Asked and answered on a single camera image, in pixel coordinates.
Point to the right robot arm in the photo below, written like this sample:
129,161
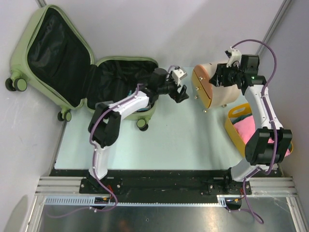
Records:
255,91

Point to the teal fabric garment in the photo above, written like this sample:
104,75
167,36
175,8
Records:
240,118

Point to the corner aluminium post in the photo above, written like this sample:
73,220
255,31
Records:
279,17
41,3

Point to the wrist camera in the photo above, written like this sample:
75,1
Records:
234,55
178,75

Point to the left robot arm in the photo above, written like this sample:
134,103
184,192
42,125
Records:
104,126

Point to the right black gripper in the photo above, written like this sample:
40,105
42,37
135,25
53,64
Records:
221,70

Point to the right corner aluminium post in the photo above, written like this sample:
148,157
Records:
279,17

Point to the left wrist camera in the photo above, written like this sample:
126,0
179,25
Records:
178,75

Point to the pink fabric garment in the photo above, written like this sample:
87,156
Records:
243,131

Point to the left corner aluminium post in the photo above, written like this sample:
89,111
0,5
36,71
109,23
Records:
41,3

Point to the white cylindrical container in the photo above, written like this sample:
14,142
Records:
210,95

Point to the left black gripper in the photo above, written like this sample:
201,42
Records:
178,97

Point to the white slotted cable duct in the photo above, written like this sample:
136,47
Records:
92,201

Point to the white labelled packet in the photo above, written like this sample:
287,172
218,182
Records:
143,110

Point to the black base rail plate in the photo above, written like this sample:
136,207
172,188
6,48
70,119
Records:
163,186

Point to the yellow plastic basket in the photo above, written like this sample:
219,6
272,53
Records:
257,144

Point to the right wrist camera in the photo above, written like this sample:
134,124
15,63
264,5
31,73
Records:
234,55

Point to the green hard-shell suitcase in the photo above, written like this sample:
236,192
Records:
54,58

